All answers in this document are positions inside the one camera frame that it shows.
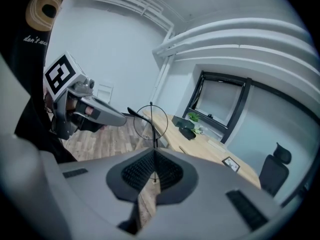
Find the white vertical pipe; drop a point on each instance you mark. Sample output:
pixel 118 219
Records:
pixel 162 76

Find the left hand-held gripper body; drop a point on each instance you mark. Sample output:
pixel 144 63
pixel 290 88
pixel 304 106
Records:
pixel 60 75

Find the black framed window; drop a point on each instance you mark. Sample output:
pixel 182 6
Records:
pixel 217 101

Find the person's black printed shirt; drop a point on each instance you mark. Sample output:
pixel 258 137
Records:
pixel 30 46

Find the black framed card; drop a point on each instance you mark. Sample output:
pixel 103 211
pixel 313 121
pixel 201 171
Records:
pixel 231 164

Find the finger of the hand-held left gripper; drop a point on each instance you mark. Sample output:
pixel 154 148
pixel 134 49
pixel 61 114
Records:
pixel 110 115

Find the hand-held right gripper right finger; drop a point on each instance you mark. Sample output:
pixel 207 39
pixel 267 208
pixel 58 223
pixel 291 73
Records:
pixel 212 209

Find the light wooden table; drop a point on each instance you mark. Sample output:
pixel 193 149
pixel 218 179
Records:
pixel 200 146

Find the black glasses case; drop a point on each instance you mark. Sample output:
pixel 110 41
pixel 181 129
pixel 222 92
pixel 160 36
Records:
pixel 188 134

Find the black office chair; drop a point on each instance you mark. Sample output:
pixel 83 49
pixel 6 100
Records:
pixel 272 169

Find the green potted plant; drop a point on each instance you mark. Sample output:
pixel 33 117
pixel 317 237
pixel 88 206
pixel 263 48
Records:
pixel 194 117

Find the person's left hand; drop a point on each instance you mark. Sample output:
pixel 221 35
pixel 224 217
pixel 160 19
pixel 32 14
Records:
pixel 70 105

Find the black box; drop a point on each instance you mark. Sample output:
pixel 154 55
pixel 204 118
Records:
pixel 181 121

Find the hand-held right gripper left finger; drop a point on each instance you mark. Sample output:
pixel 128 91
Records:
pixel 95 196

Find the white flower bunch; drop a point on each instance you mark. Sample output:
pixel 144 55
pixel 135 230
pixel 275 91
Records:
pixel 200 130

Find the person's left forearm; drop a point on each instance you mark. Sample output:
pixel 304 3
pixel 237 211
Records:
pixel 48 101

